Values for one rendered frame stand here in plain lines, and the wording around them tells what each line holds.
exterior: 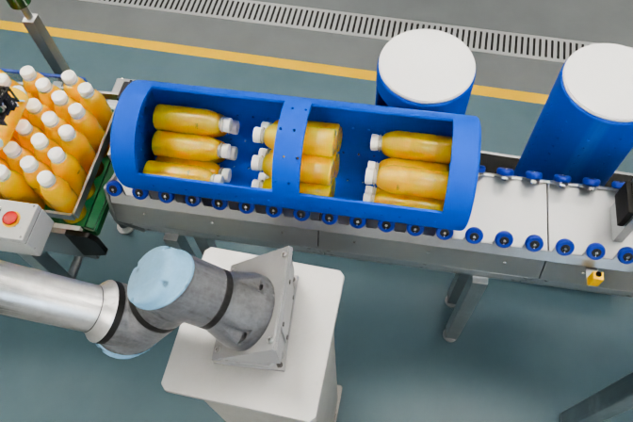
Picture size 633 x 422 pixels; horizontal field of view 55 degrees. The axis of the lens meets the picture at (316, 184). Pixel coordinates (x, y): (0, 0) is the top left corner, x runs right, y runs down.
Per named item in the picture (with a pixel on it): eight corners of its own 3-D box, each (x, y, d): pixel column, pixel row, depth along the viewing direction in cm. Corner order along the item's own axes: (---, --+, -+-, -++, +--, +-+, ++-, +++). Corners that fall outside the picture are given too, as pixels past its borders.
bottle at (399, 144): (454, 134, 150) (379, 125, 152) (451, 162, 149) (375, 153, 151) (451, 138, 157) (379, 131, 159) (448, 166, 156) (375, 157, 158)
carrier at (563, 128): (580, 243, 242) (548, 184, 256) (687, 109, 166) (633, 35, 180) (512, 262, 239) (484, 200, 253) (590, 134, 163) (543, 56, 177)
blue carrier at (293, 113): (458, 251, 156) (479, 193, 132) (132, 206, 166) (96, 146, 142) (463, 158, 170) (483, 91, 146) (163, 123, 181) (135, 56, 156)
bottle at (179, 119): (161, 100, 164) (229, 107, 161) (162, 124, 167) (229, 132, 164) (151, 107, 157) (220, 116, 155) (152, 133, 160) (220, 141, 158)
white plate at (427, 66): (401, 16, 186) (401, 19, 187) (363, 81, 174) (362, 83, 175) (489, 46, 178) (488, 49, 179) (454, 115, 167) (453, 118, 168)
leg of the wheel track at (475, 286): (457, 343, 239) (490, 286, 185) (442, 341, 240) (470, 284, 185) (458, 329, 242) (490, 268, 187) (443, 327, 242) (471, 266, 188)
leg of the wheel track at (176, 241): (214, 306, 251) (177, 242, 196) (201, 304, 251) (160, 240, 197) (218, 293, 253) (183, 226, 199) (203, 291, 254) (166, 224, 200)
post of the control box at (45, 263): (133, 347, 244) (15, 242, 157) (123, 345, 244) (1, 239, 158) (136, 336, 246) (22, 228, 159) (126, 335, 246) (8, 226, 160)
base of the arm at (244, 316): (258, 357, 111) (213, 342, 106) (217, 344, 123) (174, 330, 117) (284, 278, 116) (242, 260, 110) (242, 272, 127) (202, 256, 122)
